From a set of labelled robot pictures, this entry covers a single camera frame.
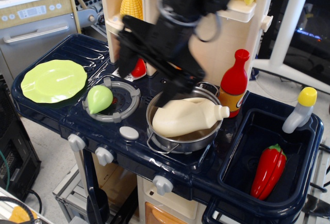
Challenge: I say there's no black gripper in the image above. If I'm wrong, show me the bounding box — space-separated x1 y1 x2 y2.
118 15 205 107

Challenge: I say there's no green toy pear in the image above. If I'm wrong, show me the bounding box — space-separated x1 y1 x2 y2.
87 85 113 114

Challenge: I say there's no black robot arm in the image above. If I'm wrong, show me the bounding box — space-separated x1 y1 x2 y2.
118 0 230 107

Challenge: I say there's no light green plate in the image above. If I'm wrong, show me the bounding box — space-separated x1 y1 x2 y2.
21 59 87 104

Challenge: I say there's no red white toy can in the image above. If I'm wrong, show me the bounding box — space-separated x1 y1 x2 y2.
131 58 146 79

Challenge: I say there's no grey toy burner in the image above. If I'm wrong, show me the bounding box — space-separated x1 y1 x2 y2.
82 77 141 123

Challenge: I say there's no cream toy bottle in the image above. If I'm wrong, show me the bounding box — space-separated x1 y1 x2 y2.
152 98 230 137

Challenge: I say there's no grey oval button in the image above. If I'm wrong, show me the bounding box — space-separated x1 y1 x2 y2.
119 126 139 140

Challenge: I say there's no yellow toy corn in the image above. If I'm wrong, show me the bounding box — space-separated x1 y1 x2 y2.
120 0 143 20

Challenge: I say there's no steel pot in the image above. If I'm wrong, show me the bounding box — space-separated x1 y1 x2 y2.
146 87 229 154

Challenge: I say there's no red ketchup bottle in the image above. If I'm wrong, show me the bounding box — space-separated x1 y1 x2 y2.
218 49 250 118

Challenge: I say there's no grey middle knob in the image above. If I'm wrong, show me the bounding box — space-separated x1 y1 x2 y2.
95 147 114 166

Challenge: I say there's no grey knob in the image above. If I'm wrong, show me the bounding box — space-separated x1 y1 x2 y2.
95 147 114 166
153 175 173 196
68 134 86 152

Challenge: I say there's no grey left knob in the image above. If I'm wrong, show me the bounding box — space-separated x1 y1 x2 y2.
68 134 86 152

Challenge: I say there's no cream toy kitchen shelf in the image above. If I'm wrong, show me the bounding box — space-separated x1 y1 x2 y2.
102 0 272 85

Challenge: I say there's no grey right knob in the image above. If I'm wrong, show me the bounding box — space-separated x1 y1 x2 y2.
153 175 173 196

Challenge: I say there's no grey toy dishwasher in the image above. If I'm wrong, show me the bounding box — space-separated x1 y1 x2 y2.
1 0 97 87

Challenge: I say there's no navy toy kitchen counter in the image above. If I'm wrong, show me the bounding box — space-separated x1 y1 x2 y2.
11 34 324 223

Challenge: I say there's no red toy pepper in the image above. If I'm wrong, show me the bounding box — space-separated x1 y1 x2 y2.
250 144 287 200

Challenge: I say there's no black computer case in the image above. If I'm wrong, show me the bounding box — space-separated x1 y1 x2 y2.
1 83 41 201

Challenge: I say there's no grey yellow toy faucet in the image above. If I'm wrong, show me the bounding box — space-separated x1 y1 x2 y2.
282 87 318 134

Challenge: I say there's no white stand frame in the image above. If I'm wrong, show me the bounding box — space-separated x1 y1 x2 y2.
252 0 330 93

